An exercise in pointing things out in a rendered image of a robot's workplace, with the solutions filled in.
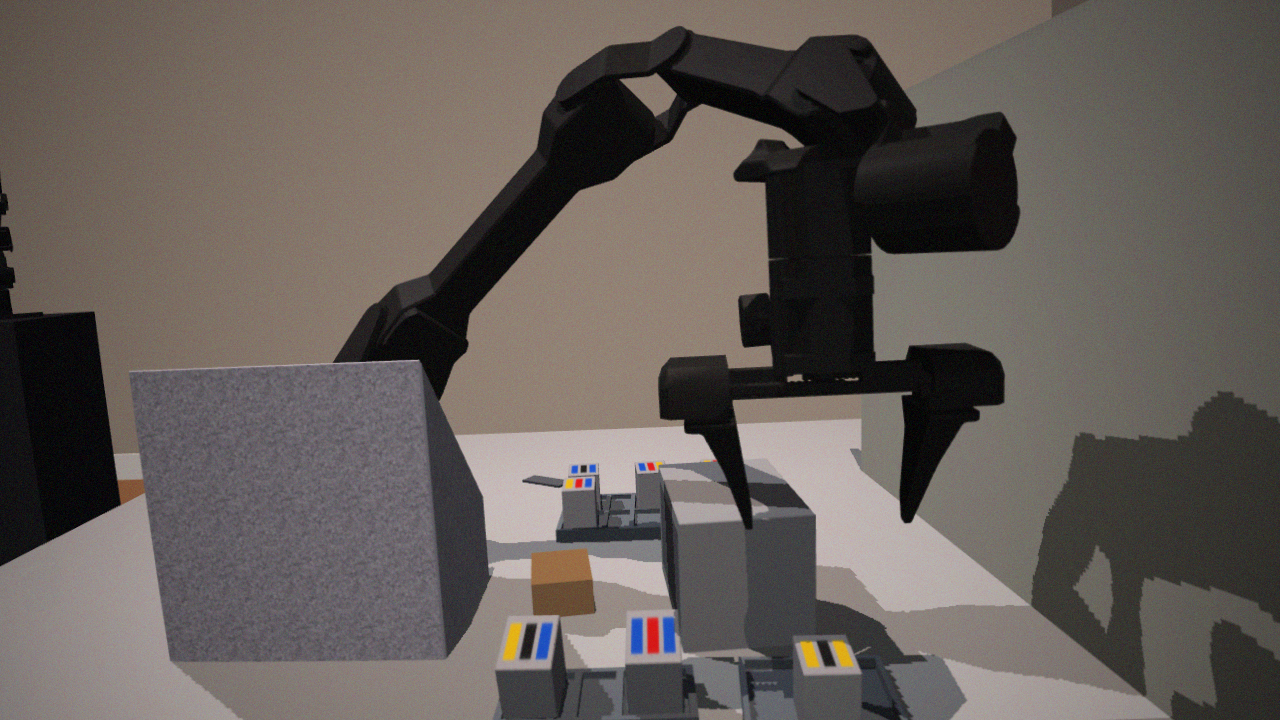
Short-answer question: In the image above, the tan cube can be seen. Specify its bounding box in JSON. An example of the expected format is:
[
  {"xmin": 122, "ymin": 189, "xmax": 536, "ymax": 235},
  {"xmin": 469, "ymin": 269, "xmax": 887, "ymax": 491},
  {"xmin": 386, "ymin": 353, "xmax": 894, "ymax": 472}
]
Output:
[{"xmin": 532, "ymin": 548, "xmax": 594, "ymax": 618}]

